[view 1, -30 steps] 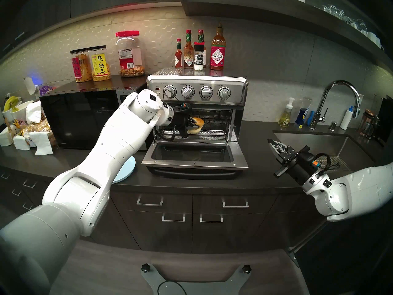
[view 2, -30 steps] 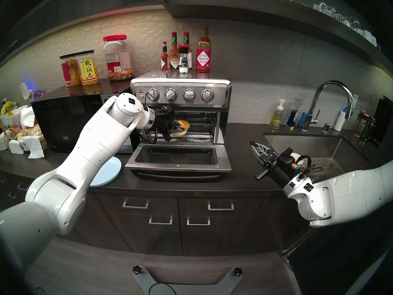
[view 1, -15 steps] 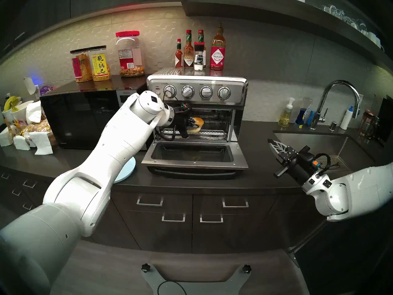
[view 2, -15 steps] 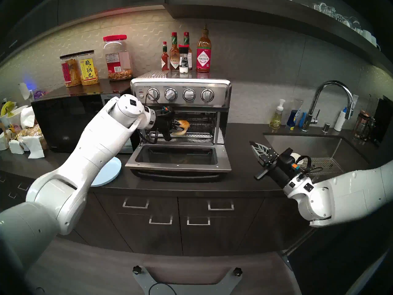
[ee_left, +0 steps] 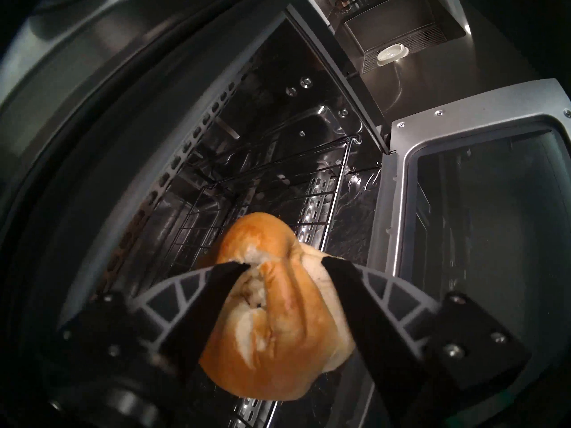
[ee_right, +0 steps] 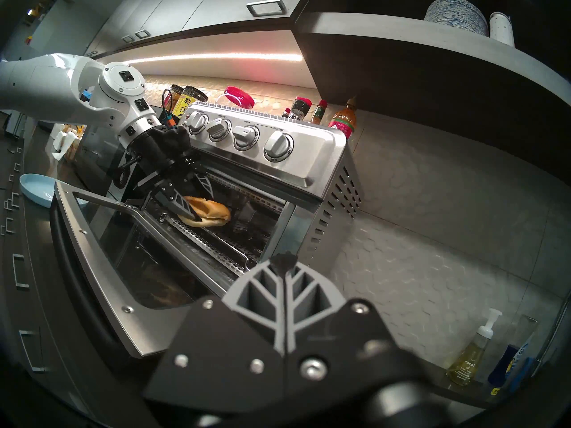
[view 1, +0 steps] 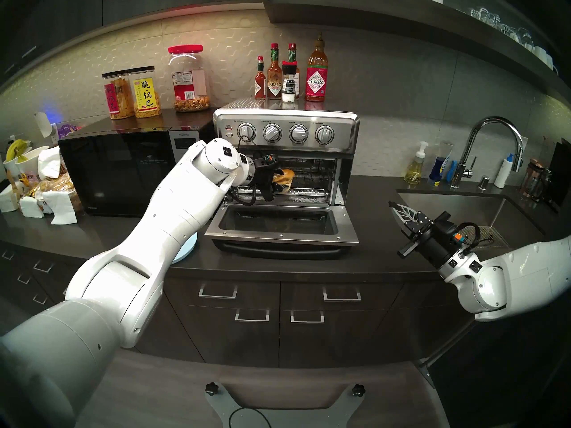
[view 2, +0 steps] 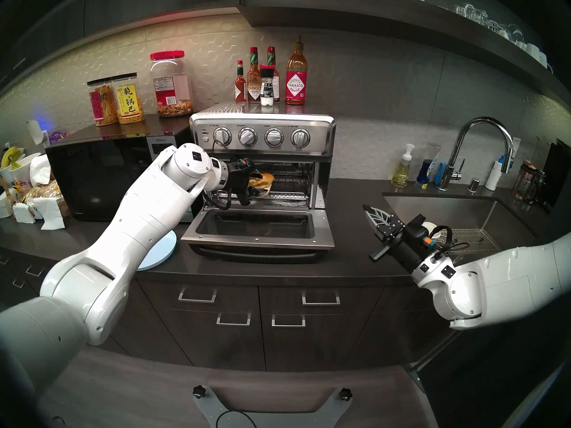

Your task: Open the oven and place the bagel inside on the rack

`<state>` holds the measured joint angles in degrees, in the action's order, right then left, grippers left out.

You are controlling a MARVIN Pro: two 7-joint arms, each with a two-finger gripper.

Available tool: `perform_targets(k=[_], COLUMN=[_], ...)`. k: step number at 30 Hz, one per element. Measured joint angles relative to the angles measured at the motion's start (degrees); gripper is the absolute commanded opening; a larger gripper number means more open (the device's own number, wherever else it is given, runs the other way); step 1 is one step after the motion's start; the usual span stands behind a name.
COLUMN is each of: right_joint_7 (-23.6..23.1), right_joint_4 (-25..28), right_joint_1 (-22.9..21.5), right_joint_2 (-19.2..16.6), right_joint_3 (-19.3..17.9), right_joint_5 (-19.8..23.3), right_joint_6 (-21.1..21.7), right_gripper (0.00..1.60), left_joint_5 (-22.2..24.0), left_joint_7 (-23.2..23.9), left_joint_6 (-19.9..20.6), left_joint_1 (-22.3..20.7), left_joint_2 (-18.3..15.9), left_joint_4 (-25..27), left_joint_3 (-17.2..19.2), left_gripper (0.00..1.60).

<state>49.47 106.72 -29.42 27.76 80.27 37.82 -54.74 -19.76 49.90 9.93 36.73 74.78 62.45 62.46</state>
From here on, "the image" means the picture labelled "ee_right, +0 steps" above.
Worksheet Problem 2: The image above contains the black cap salt shaker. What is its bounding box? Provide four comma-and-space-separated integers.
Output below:
289, 96, 313, 121

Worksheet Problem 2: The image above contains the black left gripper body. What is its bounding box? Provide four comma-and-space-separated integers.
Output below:
120, 125, 200, 192

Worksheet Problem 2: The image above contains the white patterned canister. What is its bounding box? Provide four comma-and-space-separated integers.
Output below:
489, 12, 516, 48

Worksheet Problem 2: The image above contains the yellow label snack jar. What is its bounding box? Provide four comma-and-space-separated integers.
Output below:
175, 85, 208, 118

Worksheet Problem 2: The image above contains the light blue plate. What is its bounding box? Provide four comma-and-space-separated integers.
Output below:
19, 173, 86, 208

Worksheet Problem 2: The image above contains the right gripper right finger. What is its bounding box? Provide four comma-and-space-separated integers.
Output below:
285, 253, 431, 390

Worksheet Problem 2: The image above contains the yellow hand soap dispenser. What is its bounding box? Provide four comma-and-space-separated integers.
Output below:
445, 309, 503, 387

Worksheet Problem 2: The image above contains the dark cabinet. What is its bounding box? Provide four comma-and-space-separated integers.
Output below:
80, 0, 319, 62
0, 137, 148, 428

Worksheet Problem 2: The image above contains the large crumpled white paper towel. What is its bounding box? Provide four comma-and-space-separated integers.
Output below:
50, 132, 80, 161

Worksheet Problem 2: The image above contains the oven temperature knob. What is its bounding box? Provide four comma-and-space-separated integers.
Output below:
206, 118, 232, 143

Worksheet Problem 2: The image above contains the glass oven door with handle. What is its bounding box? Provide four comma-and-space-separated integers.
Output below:
49, 181, 250, 370

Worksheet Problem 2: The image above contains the LED light strip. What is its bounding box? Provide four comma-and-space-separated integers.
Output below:
127, 52, 305, 66

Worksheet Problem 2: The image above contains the oven function knob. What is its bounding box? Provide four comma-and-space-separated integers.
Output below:
233, 124, 261, 152

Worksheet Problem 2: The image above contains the dark upper cabinet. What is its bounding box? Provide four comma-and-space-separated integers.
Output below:
80, 0, 319, 62

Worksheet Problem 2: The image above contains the dark lower cabinet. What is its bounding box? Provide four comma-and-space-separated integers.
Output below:
0, 137, 148, 428

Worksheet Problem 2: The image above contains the dark wall shelf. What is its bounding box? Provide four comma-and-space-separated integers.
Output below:
292, 0, 571, 187

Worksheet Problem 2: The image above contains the oven toast timer knob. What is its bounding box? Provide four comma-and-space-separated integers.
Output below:
263, 130, 295, 163

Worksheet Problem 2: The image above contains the large Tabasco sauce bottle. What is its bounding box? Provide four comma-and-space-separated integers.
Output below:
328, 97, 358, 140

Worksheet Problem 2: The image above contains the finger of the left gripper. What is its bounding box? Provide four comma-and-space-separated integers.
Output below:
149, 182, 200, 222
187, 166, 216, 197

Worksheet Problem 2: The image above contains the stainless steel toaster oven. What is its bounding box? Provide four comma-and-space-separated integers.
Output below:
138, 101, 364, 298

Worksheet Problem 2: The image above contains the oven wire rack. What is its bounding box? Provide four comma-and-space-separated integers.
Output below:
158, 211, 251, 272

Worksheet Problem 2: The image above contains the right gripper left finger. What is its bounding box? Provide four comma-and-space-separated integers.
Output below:
143, 253, 286, 401

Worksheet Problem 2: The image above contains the blue patterned plate stack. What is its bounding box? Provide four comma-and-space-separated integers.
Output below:
424, 0, 489, 37

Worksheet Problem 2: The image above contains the black microwave oven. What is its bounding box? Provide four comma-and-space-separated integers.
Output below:
74, 104, 179, 205

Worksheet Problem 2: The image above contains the silver drawer handle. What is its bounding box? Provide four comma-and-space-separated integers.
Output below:
19, 329, 48, 373
12, 253, 30, 290

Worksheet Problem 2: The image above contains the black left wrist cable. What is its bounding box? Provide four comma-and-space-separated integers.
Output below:
112, 154, 140, 190

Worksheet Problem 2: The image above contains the golden bagel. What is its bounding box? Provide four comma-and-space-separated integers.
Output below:
178, 196, 232, 228

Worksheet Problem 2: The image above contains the blue dish soap bottle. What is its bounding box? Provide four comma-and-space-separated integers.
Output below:
486, 316, 539, 394

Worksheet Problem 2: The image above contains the red lid plastic snack jar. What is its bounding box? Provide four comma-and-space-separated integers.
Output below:
214, 86, 256, 110

